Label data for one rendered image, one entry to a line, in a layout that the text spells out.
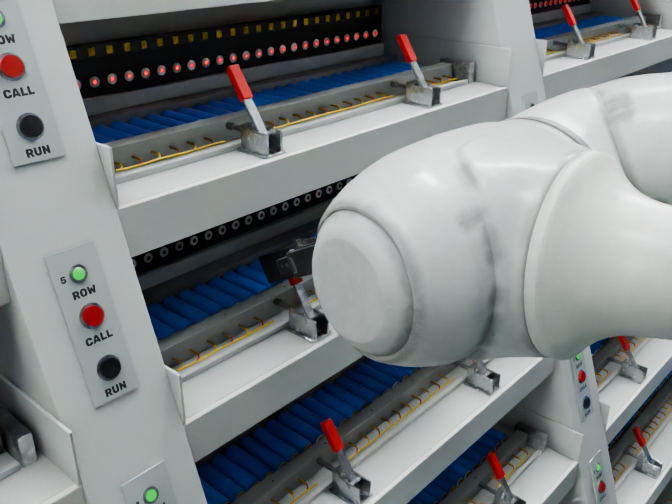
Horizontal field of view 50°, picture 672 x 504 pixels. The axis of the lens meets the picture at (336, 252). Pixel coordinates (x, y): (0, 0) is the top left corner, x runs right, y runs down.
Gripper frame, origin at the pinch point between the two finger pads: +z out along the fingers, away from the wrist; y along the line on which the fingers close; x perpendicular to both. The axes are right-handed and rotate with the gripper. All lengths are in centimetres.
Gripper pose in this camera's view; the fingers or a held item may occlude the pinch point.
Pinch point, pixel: (293, 260)
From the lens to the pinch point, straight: 73.1
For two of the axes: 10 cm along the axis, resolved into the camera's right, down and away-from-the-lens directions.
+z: -6.5, 1.9, 7.3
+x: -3.6, -9.3, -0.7
